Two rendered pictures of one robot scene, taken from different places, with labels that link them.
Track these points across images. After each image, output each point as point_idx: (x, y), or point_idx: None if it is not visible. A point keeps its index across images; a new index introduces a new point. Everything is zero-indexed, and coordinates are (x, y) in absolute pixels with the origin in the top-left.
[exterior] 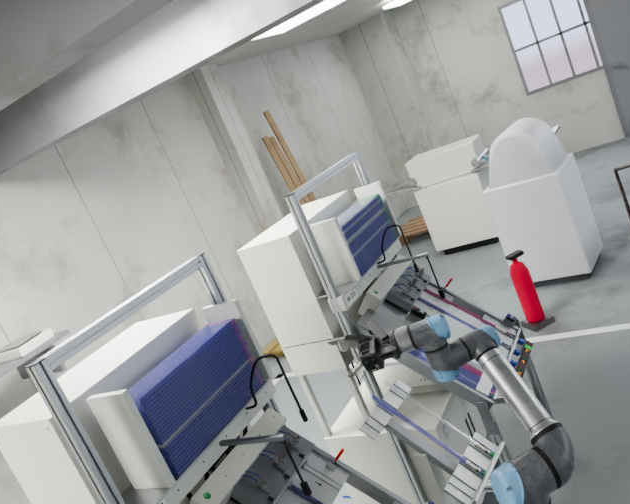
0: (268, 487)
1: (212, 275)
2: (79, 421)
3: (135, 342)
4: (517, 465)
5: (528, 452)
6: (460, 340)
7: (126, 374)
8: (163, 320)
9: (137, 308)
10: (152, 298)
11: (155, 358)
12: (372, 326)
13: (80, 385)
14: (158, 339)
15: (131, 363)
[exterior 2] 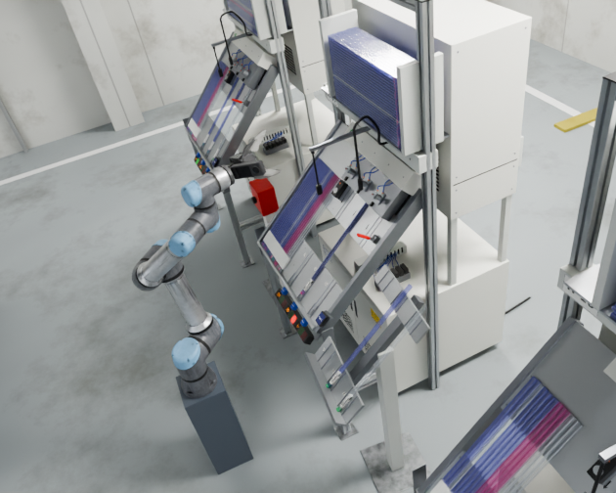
0: (352, 175)
1: (419, 30)
2: (322, 10)
3: (434, 19)
4: (154, 246)
5: (152, 255)
6: (190, 218)
7: (388, 25)
8: (466, 30)
9: None
10: None
11: (408, 40)
12: (252, 161)
13: (390, 2)
14: (415, 31)
15: (393, 22)
